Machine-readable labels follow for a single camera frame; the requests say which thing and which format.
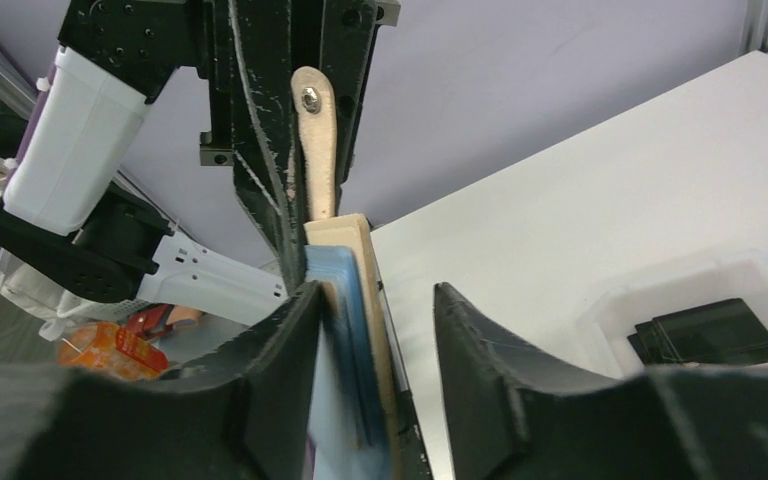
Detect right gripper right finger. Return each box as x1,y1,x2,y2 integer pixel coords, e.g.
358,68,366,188
433,282,768,479

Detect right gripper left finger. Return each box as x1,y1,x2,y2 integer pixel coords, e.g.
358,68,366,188
0,282,323,479

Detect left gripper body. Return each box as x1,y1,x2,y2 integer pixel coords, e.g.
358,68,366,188
188,0,402,200

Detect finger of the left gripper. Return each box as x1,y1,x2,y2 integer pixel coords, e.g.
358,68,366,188
228,1,306,292

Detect beige card holder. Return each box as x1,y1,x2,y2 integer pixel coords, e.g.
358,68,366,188
291,66,402,479

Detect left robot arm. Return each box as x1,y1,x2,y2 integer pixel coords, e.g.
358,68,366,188
0,1,400,319

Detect black cards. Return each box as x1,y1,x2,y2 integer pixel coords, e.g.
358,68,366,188
627,298,768,366

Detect orange snack packet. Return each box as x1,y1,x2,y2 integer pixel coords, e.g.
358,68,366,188
55,322,169,381

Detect clear plastic bin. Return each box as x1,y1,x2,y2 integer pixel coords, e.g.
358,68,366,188
576,250,768,378

